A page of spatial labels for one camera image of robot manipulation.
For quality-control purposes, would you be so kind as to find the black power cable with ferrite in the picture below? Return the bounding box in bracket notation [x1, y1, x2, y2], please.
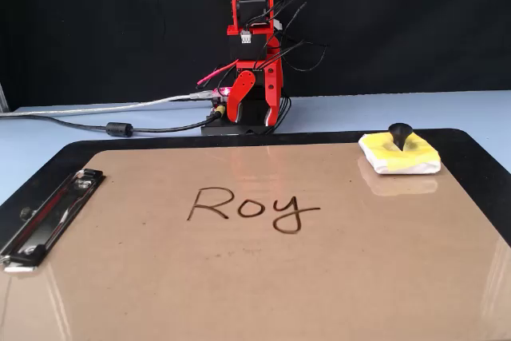
[23, 109, 225, 138]

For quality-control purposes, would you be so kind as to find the brown clipboard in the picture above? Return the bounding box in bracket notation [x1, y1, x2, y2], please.
[0, 140, 511, 341]

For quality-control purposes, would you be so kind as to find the pink red wire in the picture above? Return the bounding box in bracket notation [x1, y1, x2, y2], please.
[195, 60, 239, 87]

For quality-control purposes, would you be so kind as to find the silver metal clipboard clip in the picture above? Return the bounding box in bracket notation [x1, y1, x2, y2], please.
[0, 168, 107, 274]

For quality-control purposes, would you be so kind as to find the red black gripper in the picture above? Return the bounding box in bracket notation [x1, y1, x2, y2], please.
[226, 57, 285, 127]

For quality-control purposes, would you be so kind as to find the yellow white sponge black knob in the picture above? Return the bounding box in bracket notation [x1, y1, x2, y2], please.
[358, 122, 442, 176]

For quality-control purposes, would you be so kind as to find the black servo cable bundle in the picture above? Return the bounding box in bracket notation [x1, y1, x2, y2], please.
[251, 0, 331, 134]

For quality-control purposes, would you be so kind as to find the controller circuit board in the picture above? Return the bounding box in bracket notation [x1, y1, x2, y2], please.
[206, 85, 233, 117]

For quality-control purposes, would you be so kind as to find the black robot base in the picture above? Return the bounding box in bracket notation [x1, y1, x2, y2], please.
[201, 93, 280, 137]

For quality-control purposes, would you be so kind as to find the black mat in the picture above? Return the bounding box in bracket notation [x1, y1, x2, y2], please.
[0, 128, 511, 250]

